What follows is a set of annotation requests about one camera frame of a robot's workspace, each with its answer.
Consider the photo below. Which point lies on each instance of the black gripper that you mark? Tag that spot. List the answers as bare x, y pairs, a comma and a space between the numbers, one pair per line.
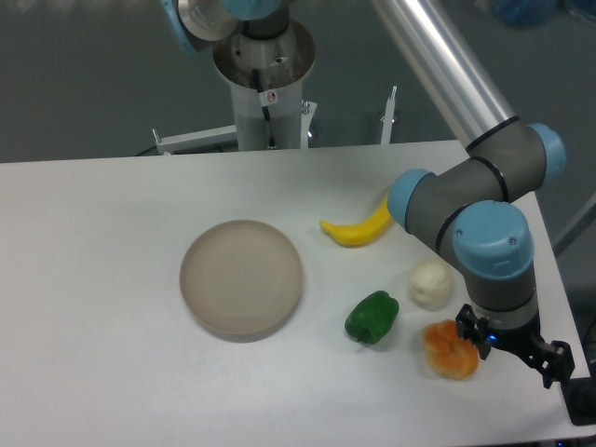
553, 361

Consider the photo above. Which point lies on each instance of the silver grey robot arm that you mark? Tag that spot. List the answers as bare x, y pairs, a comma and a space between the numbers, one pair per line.
467, 214

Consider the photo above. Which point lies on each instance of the yellow toy banana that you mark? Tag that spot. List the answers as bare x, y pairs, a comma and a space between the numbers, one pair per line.
362, 233

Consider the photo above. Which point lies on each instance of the black device at table corner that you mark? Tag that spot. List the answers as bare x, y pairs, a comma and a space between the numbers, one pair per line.
579, 398

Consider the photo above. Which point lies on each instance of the white toy garlic bulb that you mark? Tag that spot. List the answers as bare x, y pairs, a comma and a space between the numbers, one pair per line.
430, 283

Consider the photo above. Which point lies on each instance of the green toy bell pepper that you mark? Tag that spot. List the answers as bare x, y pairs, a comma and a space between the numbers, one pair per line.
372, 318

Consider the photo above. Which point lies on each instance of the beige round plate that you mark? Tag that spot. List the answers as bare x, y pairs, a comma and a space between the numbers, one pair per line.
242, 280

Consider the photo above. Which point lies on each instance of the white upright metal post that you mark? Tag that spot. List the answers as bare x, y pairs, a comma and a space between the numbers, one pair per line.
389, 118

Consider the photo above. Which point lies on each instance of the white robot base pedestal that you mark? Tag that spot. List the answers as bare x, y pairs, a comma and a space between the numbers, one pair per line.
265, 79

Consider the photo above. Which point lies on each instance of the white metal frame bracket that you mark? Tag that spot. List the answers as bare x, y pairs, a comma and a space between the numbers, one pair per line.
194, 141

